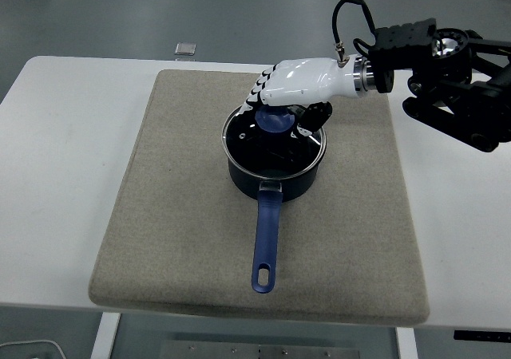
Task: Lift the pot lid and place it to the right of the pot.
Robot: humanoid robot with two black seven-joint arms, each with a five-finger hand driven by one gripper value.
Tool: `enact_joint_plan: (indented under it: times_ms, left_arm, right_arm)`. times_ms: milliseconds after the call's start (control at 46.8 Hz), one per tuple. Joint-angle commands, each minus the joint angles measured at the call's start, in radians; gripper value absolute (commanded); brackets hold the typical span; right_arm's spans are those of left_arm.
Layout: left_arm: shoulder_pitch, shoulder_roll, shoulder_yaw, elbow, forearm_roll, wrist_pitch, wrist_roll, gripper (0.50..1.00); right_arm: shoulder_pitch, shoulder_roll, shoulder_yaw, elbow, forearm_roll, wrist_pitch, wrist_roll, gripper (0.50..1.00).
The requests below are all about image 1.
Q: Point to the black table control panel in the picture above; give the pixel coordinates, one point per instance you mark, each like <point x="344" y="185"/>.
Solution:
<point x="483" y="335"/>

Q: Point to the small silver floor plate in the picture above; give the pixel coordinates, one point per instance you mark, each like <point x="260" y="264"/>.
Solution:
<point x="185" y="48"/>

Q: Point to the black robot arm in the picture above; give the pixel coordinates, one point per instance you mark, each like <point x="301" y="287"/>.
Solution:
<point x="459" y="87"/>

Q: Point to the grey metal plate with screws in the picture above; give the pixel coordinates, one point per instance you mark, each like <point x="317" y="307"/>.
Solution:
<point x="207" y="351"/>

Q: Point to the glass pot lid blue knob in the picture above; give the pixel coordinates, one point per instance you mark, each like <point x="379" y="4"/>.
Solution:
<point x="271" y="153"/>

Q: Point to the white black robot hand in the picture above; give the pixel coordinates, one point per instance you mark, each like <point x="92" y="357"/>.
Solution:
<point x="303" y="80"/>

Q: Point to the white table leg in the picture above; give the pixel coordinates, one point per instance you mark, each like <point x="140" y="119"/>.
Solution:
<point x="406" y="345"/>
<point x="104" y="337"/>

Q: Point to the beige fabric mat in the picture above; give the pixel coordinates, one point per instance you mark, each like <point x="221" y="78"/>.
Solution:
<point x="179" y="235"/>

